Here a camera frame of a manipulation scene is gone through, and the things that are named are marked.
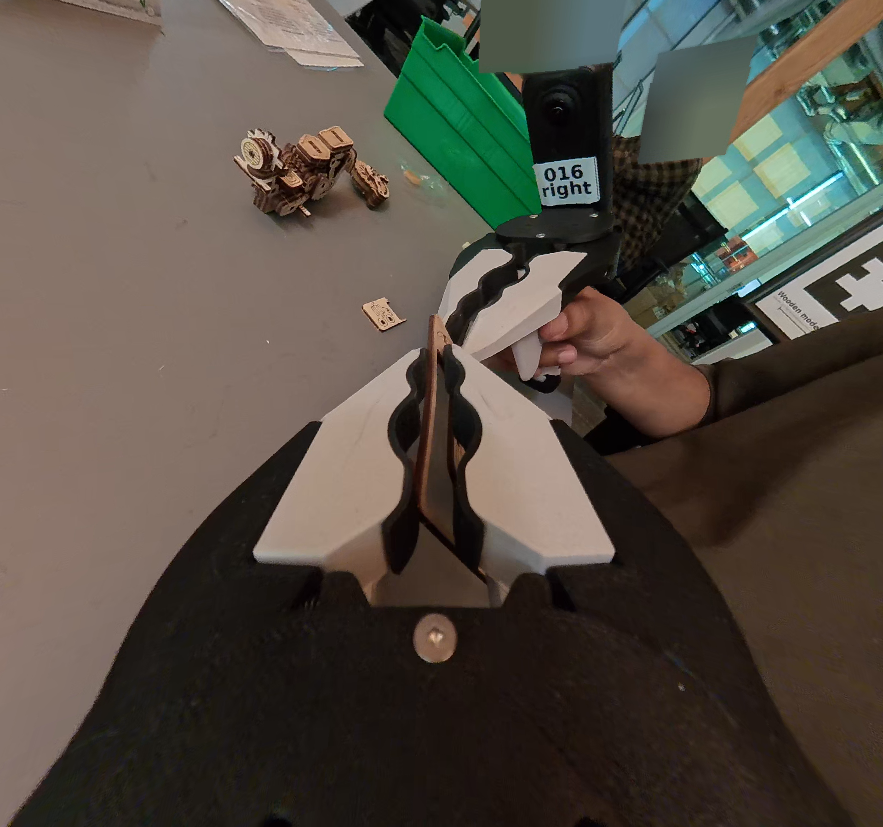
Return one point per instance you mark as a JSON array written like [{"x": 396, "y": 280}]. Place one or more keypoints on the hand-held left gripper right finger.
[{"x": 538, "y": 489}]

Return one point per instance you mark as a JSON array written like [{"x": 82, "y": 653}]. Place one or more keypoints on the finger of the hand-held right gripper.
[
  {"x": 531, "y": 303},
  {"x": 469, "y": 275}
]

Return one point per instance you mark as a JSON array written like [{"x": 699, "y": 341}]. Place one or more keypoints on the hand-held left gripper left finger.
[{"x": 331, "y": 489}]

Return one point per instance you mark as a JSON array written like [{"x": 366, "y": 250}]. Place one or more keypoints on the wooden puzzle parts sheet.
[{"x": 431, "y": 427}]

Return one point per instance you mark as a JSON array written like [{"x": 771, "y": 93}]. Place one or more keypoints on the grey desk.
[{"x": 172, "y": 358}]

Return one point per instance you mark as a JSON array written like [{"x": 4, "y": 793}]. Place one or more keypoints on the person's right hand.
[{"x": 607, "y": 351}]

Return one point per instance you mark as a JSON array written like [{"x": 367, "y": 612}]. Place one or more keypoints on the small wooden piece round holes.
[{"x": 383, "y": 315}]

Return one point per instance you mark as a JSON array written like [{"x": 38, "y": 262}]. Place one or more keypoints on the small clear plastic bag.
[{"x": 424, "y": 182}]

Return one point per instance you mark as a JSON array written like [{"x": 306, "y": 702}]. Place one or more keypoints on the green plastic bin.
[{"x": 462, "y": 123}]

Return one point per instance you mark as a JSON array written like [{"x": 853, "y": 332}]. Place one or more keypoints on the small wooden wheel assembly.
[{"x": 371, "y": 184}]

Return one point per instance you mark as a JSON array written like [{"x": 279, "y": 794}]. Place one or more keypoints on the wooden model motorcycle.
[{"x": 296, "y": 172}]

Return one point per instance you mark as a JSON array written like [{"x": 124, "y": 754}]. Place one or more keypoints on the wooden ceiling beam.
[{"x": 807, "y": 55}]

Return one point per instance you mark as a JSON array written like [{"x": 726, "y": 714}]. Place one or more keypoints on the framed black-white marker poster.
[{"x": 828, "y": 289}]

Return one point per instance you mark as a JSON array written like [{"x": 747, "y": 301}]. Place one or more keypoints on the plastic-sleeved paper sheets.
[{"x": 276, "y": 6}]

